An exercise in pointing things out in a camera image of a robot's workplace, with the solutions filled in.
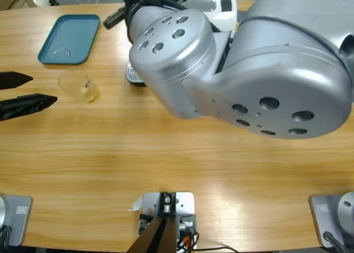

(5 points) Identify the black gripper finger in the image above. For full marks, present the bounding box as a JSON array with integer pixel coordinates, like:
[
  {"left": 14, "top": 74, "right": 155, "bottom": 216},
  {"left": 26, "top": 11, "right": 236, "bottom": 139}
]
[
  {"left": 0, "top": 93, "right": 58, "bottom": 121},
  {"left": 0, "top": 71, "right": 34, "bottom": 90}
]

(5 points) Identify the clear drinking glass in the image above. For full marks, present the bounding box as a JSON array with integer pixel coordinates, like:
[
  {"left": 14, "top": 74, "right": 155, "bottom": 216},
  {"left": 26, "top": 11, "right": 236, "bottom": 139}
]
[{"left": 58, "top": 68, "right": 100, "bottom": 105}]

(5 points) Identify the white capsule coffee machine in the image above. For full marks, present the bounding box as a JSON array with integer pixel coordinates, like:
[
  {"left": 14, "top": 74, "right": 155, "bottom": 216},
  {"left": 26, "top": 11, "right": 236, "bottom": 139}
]
[{"left": 126, "top": 0, "right": 239, "bottom": 87}]

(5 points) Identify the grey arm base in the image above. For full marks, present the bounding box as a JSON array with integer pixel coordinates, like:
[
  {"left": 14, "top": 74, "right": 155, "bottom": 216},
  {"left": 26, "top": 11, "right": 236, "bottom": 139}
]
[
  {"left": 309, "top": 191, "right": 354, "bottom": 248},
  {"left": 0, "top": 194, "right": 33, "bottom": 247}
]

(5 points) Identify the teal plastic tray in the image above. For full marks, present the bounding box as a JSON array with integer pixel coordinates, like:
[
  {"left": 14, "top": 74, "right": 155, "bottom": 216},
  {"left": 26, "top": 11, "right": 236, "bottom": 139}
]
[{"left": 37, "top": 14, "right": 101, "bottom": 65}]

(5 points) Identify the white paper tag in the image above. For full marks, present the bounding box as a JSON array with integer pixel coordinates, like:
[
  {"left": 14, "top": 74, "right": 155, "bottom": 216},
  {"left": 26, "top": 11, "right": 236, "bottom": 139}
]
[{"left": 127, "top": 196, "right": 144, "bottom": 212}]

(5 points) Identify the black device at right edge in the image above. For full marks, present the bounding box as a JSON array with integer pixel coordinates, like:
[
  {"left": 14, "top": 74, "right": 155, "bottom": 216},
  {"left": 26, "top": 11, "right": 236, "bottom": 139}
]
[{"left": 137, "top": 191, "right": 197, "bottom": 250}]

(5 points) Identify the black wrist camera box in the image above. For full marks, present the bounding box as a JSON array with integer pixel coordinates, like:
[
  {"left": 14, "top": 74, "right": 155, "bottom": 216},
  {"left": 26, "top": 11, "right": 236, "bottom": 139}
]
[{"left": 103, "top": 7, "right": 127, "bottom": 30}]

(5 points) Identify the black base cable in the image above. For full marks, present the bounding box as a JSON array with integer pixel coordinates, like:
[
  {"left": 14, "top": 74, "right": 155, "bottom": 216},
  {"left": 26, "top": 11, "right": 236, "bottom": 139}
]
[
  {"left": 0, "top": 225, "right": 13, "bottom": 247},
  {"left": 322, "top": 230, "right": 348, "bottom": 253}
]

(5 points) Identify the dark camera post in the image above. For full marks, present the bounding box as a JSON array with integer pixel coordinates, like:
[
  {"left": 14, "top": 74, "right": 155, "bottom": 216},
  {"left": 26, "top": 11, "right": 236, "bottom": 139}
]
[{"left": 127, "top": 191, "right": 178, "bottom": 253}]

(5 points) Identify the orange cable at mount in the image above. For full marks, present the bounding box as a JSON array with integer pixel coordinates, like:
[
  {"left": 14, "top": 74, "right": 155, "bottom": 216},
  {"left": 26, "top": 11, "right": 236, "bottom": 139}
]
[{"left": 178, "top": 233, "right": 194, "bottom": 250}]

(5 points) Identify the black cable at mount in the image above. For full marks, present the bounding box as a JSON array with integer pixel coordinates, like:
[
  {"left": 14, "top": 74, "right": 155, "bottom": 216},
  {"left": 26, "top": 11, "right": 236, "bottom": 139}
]
[{"left": 176, "top": 230, "right": 238, "bottom": 253}]

